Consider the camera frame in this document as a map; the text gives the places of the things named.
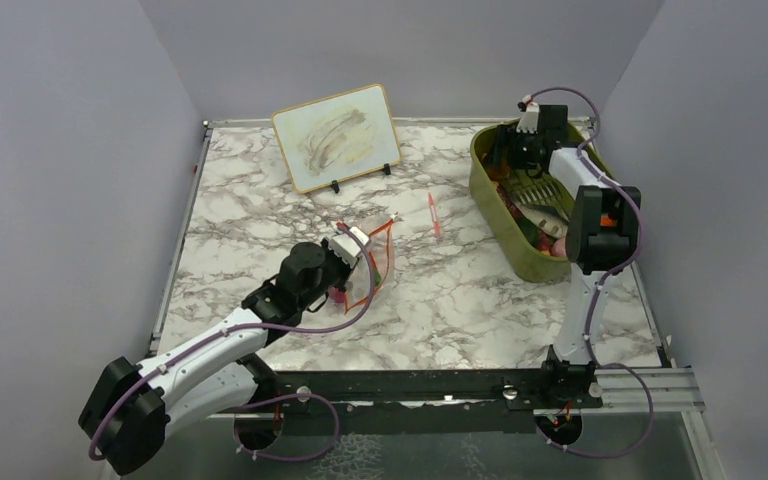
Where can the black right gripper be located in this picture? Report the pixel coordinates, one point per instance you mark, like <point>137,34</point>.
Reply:
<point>507,136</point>

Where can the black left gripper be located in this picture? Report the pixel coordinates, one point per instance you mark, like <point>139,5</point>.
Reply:
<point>347,271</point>

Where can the magenta toy beet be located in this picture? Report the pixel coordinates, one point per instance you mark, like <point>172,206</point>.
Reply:
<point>337,296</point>

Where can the orange yellow toy pepper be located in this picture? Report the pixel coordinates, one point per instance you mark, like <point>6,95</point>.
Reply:
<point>496,170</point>

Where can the clear zip bag orange zipper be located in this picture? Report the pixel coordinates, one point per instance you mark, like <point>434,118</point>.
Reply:
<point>381,251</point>

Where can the orange toy pumpkin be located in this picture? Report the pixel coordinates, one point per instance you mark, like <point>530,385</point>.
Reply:
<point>606,221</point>

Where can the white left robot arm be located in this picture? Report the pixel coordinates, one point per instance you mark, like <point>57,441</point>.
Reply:
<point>134,407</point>

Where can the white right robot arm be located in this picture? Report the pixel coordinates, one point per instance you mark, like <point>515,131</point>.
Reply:
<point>596,254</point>

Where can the silver toy fish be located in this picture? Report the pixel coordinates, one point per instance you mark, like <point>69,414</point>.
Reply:
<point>546,218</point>

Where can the pink toy onion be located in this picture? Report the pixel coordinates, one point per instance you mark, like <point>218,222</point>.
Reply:
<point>559,248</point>

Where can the olive green plastic bin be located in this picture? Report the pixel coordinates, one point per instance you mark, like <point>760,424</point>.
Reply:
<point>526,261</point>

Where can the red white pen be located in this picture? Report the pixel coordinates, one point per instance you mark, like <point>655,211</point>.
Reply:
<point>434,216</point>

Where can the yellow framed whiteboard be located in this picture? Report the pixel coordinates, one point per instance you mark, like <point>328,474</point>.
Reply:
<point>337,138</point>

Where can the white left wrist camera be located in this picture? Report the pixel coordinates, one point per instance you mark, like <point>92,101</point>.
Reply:
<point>346,244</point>

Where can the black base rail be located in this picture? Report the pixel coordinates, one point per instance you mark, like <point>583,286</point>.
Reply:
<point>393,402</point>

